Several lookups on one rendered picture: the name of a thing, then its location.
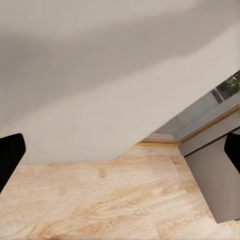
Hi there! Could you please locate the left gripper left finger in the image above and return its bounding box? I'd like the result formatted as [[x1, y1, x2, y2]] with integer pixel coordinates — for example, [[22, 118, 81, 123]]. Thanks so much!
[[0, 133, 26, 193]]

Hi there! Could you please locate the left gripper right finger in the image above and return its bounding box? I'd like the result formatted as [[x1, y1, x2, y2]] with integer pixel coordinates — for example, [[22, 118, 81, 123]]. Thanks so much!
[[224, 133, 240, 173]]

